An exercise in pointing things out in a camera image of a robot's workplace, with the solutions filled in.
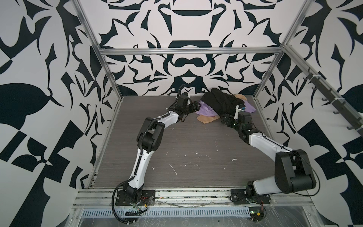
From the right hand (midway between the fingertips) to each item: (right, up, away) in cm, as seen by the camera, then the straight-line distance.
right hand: (229, 115), depth 90 cm
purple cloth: (-13, +4, +15) cm, 20 cm away
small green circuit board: (+7, -48, -19) cm, 52 cm away
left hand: (-17, +9, +9) cm, 21 cm away
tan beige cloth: (-13, -3, +15) cm, 19 cm away
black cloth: (-1, +9, +15) cm, 17 cm away
